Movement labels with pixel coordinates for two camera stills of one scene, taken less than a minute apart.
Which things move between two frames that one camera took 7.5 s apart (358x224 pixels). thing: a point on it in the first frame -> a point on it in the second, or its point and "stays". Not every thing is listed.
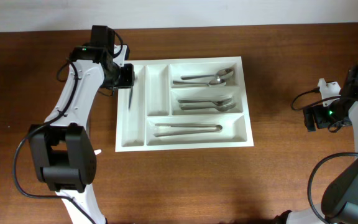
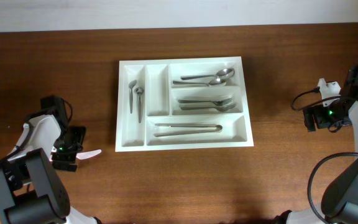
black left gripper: x=130 y=79 -> x=70 y=157
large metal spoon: x=220 y=73 stays
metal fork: x=221 y=108 stays
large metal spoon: x=218 y=82 stays
